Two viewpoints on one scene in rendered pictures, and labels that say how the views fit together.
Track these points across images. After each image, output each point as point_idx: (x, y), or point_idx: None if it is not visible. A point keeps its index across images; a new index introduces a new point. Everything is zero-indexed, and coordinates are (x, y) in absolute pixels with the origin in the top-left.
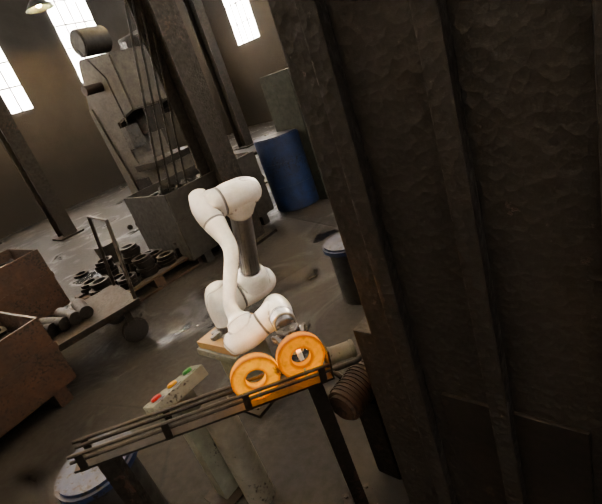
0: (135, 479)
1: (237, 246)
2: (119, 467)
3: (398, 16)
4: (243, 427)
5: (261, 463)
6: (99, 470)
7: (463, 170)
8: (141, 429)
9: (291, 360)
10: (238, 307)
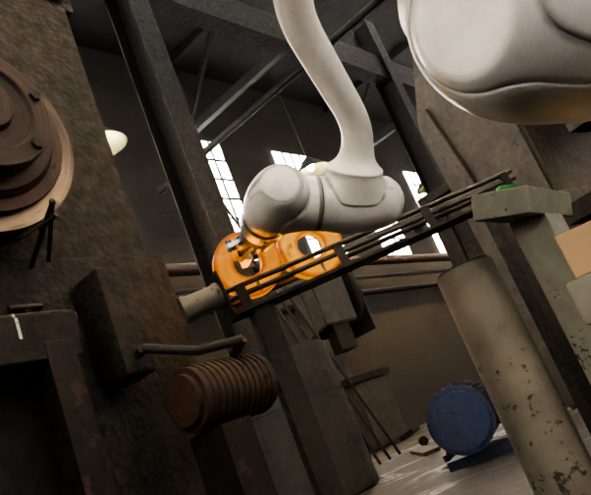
0: (511, 257)
1: (276, 14)
2: (488, 228)
3: None
4: (469, 347)
5: (515, 448)
6: None
7: None
8: (433, 207)
9: (258, 260)
10: (341, 145)
